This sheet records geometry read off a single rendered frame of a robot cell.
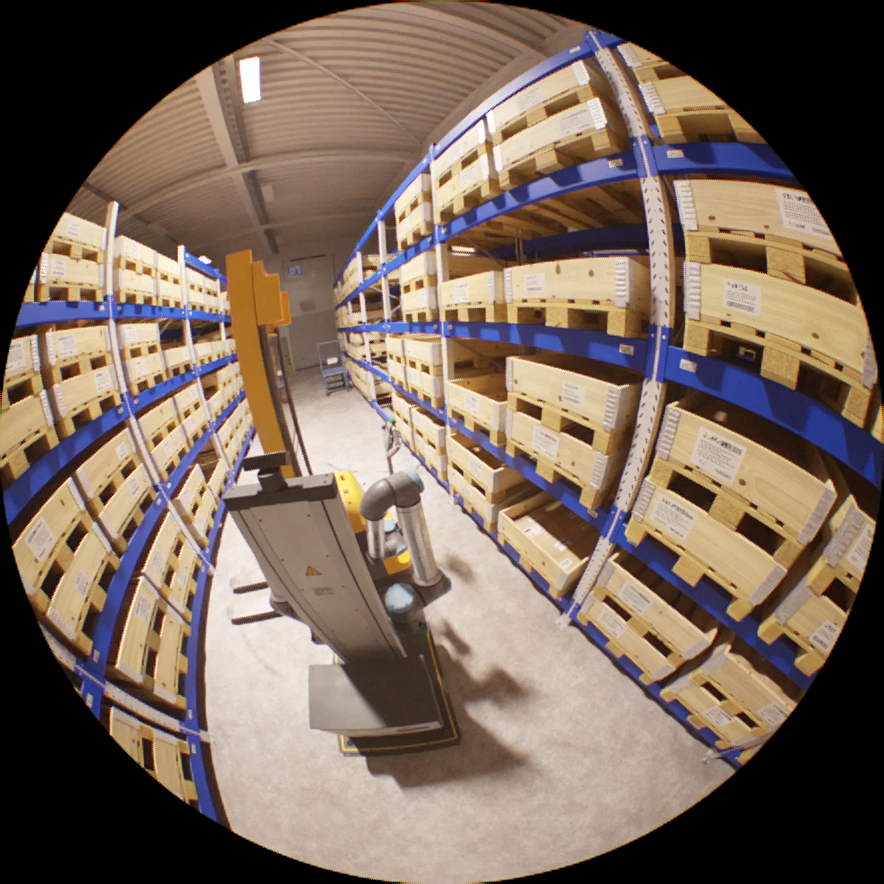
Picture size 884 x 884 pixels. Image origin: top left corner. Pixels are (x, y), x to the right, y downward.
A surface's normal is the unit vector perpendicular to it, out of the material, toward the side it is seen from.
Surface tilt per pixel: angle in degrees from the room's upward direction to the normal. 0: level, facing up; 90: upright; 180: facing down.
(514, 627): 0
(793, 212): 90
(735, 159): 90
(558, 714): 0
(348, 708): 0
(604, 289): 90
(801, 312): 90
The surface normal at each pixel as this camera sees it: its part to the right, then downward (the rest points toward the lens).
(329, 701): -0.06, -0.89
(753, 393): -0.89, 0.25
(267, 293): 0.45, 0.37
